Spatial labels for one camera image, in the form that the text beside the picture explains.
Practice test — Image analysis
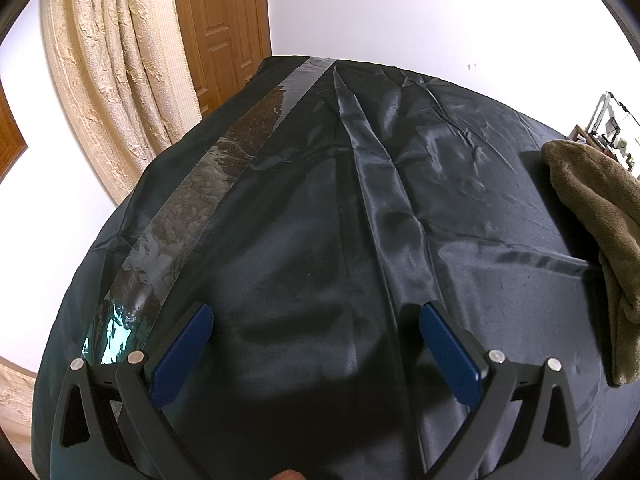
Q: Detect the black satin bed sheet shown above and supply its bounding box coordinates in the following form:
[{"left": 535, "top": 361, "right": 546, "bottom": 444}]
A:
[{"left": 30, "top": 55, "right": 640, "bottom": 480}]

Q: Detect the clear tape strip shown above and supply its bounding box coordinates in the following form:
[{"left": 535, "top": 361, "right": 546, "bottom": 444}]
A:
[{"left": 82, "top": 57, "right": 336, "bottom": 366}]

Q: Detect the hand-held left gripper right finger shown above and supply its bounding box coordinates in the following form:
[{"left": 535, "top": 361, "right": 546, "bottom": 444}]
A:
[{"left": 419, "top": 301, "right": 586, "bottom": 480}]

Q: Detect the brown panelled wooden door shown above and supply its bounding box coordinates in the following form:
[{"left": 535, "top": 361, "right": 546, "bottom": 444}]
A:
[{"left": 170, "top": 0, "right": 273, "bottom": 116}]

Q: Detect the wooden desk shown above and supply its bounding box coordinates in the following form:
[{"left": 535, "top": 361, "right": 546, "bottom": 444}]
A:
[{"left": 567, "top": 125, "right": 640, "bottom": 178}]

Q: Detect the brown fleece sweater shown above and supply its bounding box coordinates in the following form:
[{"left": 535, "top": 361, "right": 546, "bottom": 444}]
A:
[{"left": 541, "top": 139, "right": 640, "bottom": 387}]

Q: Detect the beige patterned curtain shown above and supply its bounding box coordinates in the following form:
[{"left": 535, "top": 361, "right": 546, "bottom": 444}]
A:
[{"left": 39, "top": 0, "right": 201, "bottom": 206}]

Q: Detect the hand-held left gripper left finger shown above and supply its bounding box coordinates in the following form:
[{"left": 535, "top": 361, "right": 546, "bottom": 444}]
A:
[{"left": 50, "top": 302, "right": 216, "bottom": 480}]

